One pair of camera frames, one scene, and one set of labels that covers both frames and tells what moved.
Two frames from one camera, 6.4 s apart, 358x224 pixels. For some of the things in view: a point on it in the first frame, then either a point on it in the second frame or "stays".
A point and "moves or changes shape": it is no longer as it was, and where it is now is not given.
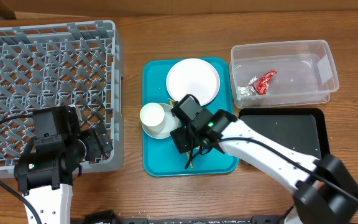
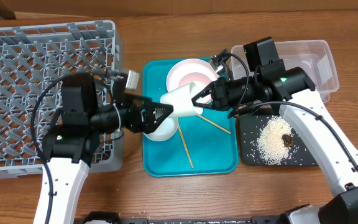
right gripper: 182,141 → 218,93
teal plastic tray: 160,157 stays
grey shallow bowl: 171,123 stays
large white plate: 193,76 stays
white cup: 152,117 moves or changes shape
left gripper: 96,149 → 147,124
